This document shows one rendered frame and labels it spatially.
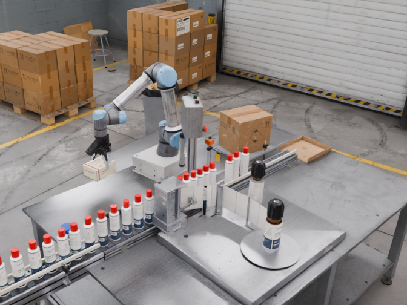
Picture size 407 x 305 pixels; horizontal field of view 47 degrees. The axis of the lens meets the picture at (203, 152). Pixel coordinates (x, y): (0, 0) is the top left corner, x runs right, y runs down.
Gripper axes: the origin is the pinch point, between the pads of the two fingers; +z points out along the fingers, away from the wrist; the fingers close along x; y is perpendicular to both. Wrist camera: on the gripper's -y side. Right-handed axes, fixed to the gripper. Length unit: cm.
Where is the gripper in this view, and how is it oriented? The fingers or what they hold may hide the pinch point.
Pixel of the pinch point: (99, 165)
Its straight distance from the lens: 297.5
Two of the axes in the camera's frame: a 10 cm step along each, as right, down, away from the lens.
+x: -8.1, -2.9, 5.0
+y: 5.8, -3.3, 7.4
